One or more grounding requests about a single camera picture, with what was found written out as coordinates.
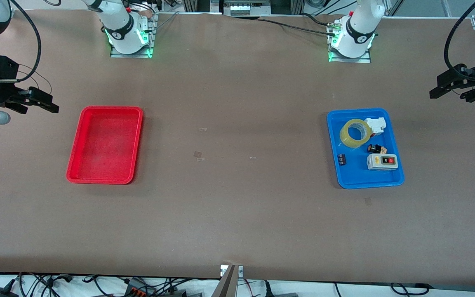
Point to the yellow packing tape roll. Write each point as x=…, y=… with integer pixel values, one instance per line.
x=346, y=140

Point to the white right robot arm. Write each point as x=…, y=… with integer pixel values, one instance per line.
x=124, y=24

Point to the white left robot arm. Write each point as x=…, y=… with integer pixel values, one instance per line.
x=359, y=29

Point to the red plastic tray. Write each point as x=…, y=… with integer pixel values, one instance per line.
x=105, y=144

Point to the white circuit breaker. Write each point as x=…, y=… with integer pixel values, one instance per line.
x=375, y=124

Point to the black orange push button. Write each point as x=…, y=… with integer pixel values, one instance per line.
x=373, y=148

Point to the blue plastic tray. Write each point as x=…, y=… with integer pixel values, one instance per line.
x=357, y=175

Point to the dark cylindrical capacitor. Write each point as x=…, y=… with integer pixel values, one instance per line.
x=342, y=159

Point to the black power adapter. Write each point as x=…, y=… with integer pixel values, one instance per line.
x=0, y=293

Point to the orange black power strip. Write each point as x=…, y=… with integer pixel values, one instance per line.
x=136, y=288

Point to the grey on-off switch box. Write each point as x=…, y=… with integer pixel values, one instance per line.
x=375, y=163

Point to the aluminium frame rig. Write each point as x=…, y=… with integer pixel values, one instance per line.
x=241, y=8

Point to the camera mount post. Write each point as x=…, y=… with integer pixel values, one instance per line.
x=227, y=286

